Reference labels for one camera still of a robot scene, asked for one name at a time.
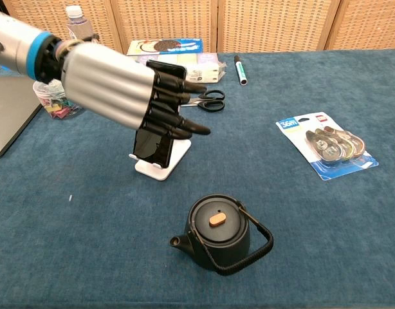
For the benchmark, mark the blue correction tape blister pack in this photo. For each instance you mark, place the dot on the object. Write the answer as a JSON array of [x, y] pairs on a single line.
[[329, 145]]

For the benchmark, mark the clear plastic water bottle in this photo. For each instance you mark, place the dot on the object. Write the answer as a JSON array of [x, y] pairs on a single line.
[[77, 25]]

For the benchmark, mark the Oreo cookie box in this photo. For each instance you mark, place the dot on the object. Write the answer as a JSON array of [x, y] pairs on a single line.
[[171, 46]]

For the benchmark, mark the multi-pack of pocket tissues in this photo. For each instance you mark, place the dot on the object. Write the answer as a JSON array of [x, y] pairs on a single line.
[[200, 67]]

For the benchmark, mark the white phone stand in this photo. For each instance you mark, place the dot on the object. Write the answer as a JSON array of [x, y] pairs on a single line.
[[178, 154]]

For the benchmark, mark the black smartphone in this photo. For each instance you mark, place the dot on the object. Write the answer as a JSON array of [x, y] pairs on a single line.
[[152, 148]]

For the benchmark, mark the grey laptop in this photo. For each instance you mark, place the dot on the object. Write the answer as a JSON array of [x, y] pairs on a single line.
[[7, 109]]

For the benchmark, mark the green whiteboard marker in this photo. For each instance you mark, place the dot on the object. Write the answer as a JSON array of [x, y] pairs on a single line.
[[240, 69]]

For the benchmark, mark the blue table cloth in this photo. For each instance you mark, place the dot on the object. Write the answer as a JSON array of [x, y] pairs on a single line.
[[313, 225]]

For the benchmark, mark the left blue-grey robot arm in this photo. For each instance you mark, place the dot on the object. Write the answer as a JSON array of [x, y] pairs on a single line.
[[14, 45]]

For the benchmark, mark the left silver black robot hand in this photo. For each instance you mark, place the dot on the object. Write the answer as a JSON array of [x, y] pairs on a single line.
[[110, 83]]

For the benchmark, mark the woven bamboo folding screen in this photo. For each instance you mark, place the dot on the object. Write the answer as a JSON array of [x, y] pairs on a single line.
[[274, 22]]

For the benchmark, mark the clear jar of binder clips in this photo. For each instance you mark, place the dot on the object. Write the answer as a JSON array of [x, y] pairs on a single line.
[[56, 107]]

